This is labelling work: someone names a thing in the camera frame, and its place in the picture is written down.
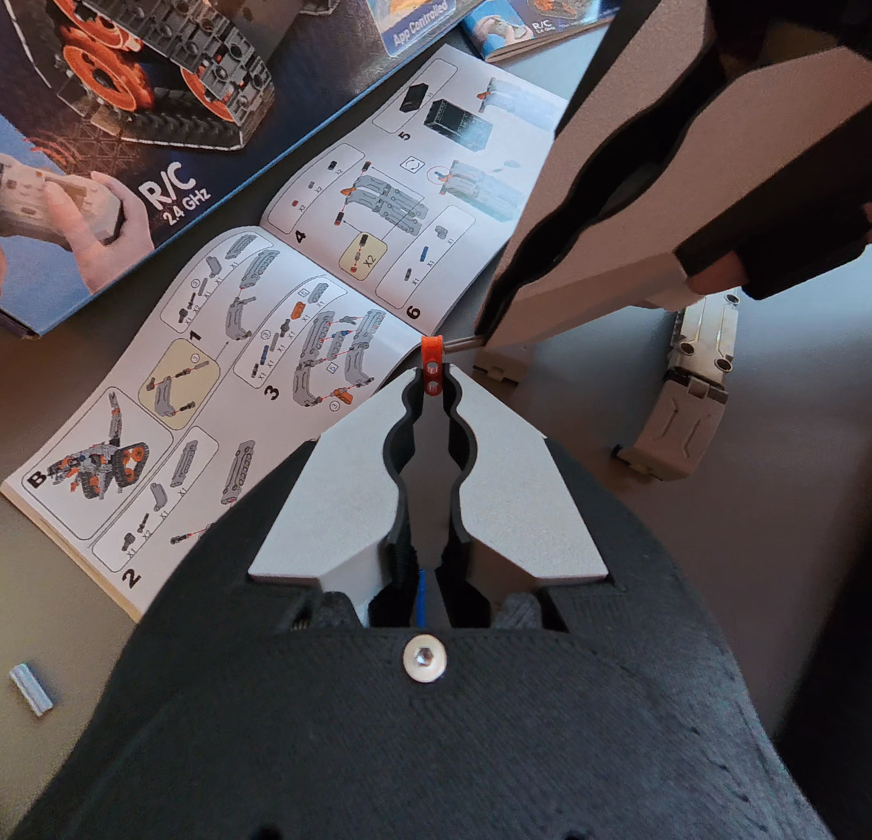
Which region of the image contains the toy vehicle set box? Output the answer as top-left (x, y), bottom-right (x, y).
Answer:
top-left (0, 0), bottom-right (510, 338)

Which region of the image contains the person's right hand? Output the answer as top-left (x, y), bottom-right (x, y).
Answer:
top-left (687, 253), bottom-right (752, 297)

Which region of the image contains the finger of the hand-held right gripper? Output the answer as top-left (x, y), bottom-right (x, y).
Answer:
top-left (476, 0), bottom-right (724, 330)
top-left (485, 35), bottom-right (872, 350)

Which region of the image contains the open instruction booklet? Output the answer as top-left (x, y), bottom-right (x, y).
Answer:
top-left (0, 43), bottom-right (570, 621)

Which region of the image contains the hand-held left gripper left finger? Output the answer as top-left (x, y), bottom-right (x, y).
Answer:
top-left (248, 368), bottom-right (422, 628)

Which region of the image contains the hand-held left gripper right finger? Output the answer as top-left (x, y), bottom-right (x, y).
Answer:
top-left (435, 367), bottom-right (609, 628)

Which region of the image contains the grey desk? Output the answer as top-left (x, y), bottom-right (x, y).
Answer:
top-left (0, 22), bottom-right (872, 840)

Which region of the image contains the long grey toy part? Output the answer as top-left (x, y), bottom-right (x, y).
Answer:
top-left (615, 293), bottom-right (741, 482)

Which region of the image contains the small silver cylinder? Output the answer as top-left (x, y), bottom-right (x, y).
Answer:
top-left (9, 661), bottom-right (55, 718)

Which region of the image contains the small orange building piece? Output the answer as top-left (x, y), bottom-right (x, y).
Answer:
top-left (420, 335), bottom-right (446, 397)

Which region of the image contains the small printed booklet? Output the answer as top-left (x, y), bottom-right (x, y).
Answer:
top-left (462, 0), bottom-right (633, 62)

